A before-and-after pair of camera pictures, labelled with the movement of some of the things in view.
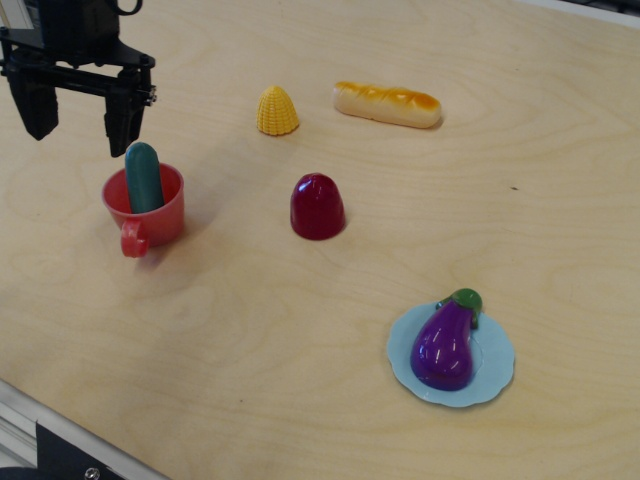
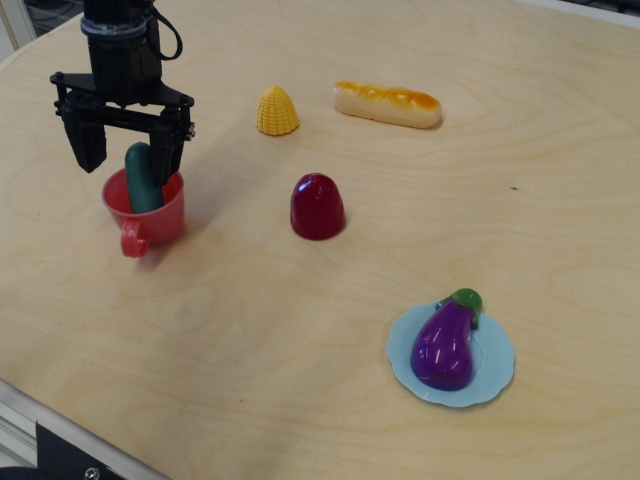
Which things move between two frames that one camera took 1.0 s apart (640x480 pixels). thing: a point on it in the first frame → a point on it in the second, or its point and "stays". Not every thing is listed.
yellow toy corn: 275,112 stays
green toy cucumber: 144,178 stays
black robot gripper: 78,43 → 127,82
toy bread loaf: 400,106 stays
